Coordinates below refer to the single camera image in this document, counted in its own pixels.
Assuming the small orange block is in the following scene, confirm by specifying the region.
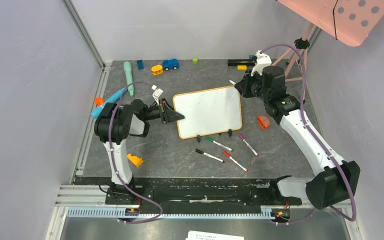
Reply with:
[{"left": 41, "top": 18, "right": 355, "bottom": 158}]
[{"left": 94, "top": 97, "right": 105, "bottom": 107}]

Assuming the mint green toy crayon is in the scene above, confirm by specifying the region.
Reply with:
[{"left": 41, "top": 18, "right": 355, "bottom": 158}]
[{"left": 123, "top": 61, "right": 135, "bottom": 97}]

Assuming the dark blue brick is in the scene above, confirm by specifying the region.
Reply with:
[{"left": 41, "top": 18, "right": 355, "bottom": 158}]
[{"left": 136, "top": 60, "right": 145, "bottom": 70}]

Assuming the blue toy car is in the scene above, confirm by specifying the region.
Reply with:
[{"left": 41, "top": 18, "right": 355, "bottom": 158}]
[{"left": 162, "top": 58, "right": 180, "bottom": 71}]

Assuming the green capped marker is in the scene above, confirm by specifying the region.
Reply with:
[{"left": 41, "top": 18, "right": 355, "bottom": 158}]
[{"left": 205, "top": 136, "right": 233, "bottom": 152}]

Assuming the orange half-round brick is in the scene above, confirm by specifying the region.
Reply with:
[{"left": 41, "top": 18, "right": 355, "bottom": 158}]
[{"left": 257, "top": 115, "right": 270, "bottom": 130}]

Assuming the green cube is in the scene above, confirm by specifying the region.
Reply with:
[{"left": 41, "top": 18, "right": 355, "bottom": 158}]
[{"left": 192, "top": 57, "right": 199, "bottom": 65}]

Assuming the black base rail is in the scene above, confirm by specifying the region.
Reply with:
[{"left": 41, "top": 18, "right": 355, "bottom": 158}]
[{"left": 73, "top": 177, "right": 302, "bottom": 215}]

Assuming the red capped marker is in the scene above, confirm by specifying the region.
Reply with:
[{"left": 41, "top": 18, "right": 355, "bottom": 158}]
[{"left": 222, "top": 150, "right": 249, "bottom": 172}]

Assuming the white whiteboard wooden frame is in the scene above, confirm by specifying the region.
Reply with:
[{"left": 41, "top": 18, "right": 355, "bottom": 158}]
[{"left": 172, "top": 85, "right": 243, "bottom": 140}]

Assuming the black cylinder tube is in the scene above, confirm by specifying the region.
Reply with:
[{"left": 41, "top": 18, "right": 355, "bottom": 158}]
[{"left": 227, "top": 59, "right": 256, "bottom": 67}]

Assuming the orange wedge block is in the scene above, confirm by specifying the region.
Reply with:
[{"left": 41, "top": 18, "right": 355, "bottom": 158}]
[{"left": 127, "top": 153, "right": 144, "bottom": 167}]

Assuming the light blue toy crayon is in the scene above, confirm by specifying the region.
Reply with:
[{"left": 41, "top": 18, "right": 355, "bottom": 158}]
[{"left": 90, "top": 87, "right": 128, "bottom": 119}]

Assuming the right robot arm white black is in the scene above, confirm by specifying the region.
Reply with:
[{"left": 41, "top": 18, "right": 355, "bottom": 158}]
[{"left": 234, "top": 65, "right": 361, "bottom": 210}]

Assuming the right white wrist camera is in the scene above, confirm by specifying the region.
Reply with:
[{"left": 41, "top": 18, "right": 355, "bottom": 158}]
[{"left": 250, "top": 50, "right": 272, "bottom": 76}]

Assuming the black capped marker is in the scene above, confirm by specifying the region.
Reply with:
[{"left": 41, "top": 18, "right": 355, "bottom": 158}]
[{"left": 195, "top": 148, "right": 225, "bottom": 163}]

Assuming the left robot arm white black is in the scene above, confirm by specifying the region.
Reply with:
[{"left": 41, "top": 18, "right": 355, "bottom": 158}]
[{"left": 94, "top": 98, "right": 185, "bottom": 186}]

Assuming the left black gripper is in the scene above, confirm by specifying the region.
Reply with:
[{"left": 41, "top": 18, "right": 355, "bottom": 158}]
[{"left": 142, "top": 98, "right": 185, "bottom": 124}]

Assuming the purple capped marker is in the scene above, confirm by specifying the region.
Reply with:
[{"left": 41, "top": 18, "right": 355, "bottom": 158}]
[{"left": 237, "top": 132, "right": 259, "bottom": 157}]

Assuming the yellow oval toy brick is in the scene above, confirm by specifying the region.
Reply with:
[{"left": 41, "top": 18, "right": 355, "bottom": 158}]
[{"left": 151, "top": 64, "right": 164, "bottom": 76}]

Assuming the pink music stand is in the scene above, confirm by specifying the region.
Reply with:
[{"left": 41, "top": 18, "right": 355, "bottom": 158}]
[{"left": 271, "top": 0, "right": 384, "bottom": 100}]

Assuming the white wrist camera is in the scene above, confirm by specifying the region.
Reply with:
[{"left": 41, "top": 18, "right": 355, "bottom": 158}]
[
  {"left": 250, "top": 50, "right": 272, "bottom": 76},
  {"left": 151, "top": 85, "right": 164, "bottom": 106}
]

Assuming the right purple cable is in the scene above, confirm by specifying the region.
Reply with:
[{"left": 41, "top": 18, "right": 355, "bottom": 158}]
[{"left": 259, "top": 43, "right": 358, "bottom": 227}]

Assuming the white paper sheet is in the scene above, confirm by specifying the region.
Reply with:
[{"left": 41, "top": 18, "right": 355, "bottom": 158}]
[{"left": 185, "top": 230, "right": 245, "bottom": 240}]

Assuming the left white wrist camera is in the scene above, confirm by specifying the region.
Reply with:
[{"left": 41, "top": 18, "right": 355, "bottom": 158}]
[{"left": 151, "top": 85, "right": 164, "bottom": 106}]

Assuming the yellow flat brick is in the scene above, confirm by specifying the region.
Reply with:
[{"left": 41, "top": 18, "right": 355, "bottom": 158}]
[{"left": 237, "top": 65, "right": 248, "bottom": 71}]

